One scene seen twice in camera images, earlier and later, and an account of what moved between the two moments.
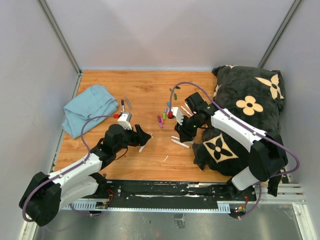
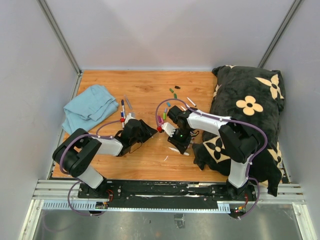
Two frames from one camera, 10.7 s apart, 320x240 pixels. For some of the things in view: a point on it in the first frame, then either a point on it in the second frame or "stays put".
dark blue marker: x=122 y=105 stays put
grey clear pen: x=128 y=102 stays put
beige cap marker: x=143 y=147 to x=177 y=151
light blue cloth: x=95 y=101 stays put
